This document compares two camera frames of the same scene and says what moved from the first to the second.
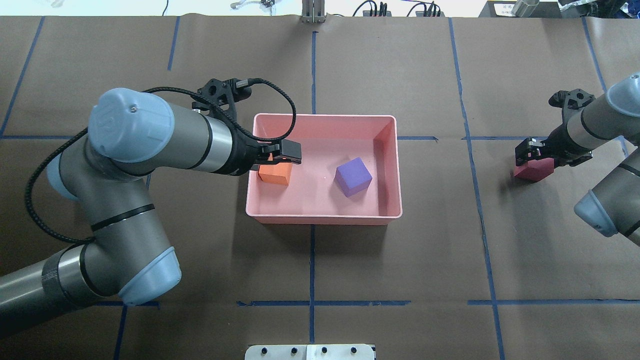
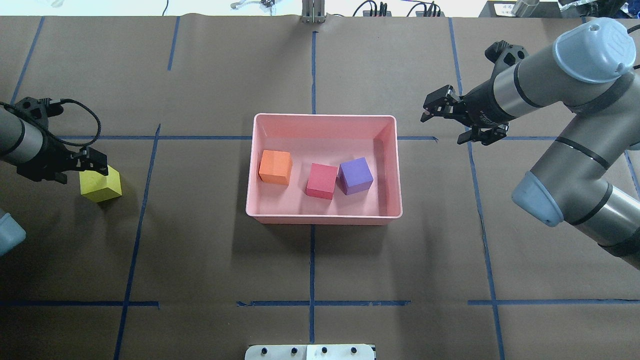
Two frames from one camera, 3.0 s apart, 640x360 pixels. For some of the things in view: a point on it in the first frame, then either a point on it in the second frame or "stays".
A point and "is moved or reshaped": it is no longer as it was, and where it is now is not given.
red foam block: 536,169 is moved or reshaped
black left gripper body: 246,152 → 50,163
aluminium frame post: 313,11 stays
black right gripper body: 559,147 → 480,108
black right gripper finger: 526,151 → 444,102
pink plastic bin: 313,196 stays
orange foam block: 279,173 stays
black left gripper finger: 286,150 → 92,160
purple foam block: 353,177 stays
